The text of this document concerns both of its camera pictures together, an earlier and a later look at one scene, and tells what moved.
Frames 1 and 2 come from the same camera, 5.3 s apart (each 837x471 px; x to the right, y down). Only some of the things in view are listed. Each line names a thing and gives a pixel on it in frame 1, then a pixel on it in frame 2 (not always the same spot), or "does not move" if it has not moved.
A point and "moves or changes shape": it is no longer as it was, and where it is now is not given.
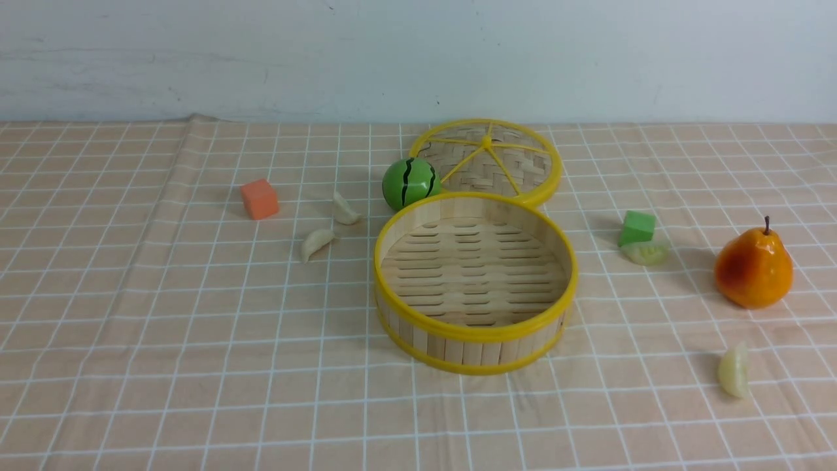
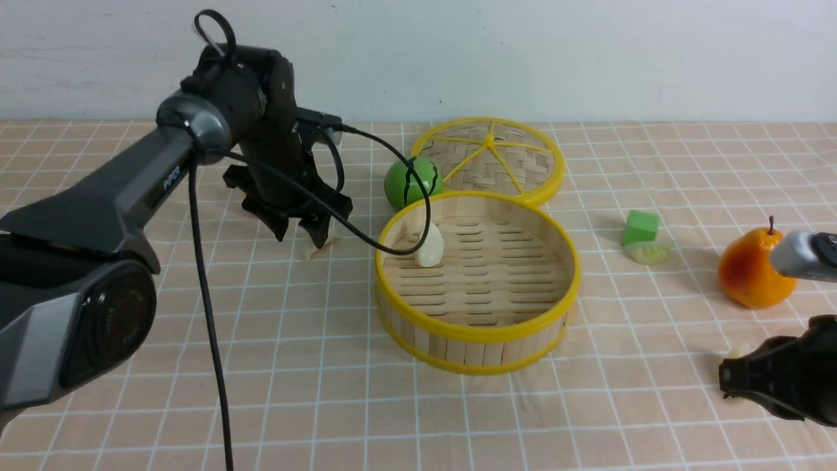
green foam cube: x=637 y=227 does not move
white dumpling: x=343 y=212 moves or changes shape
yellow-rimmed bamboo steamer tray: x=475 y=283 does not move
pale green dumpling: x=649 y=254 does not move
